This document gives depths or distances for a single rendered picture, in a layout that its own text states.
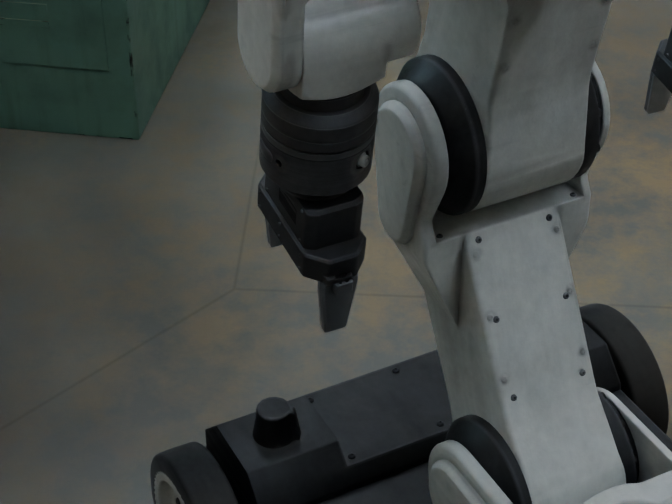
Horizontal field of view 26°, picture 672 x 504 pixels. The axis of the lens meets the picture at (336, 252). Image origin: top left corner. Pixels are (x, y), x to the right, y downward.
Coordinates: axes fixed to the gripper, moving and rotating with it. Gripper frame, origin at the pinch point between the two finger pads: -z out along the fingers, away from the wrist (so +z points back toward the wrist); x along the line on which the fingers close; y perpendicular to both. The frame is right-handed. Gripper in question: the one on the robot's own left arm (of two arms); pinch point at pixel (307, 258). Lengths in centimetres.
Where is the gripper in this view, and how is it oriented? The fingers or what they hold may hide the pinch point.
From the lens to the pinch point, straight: 121.0
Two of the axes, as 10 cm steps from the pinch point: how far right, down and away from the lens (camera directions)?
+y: -9.0, 2.6, -3.5
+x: -4.3, -6.5, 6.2
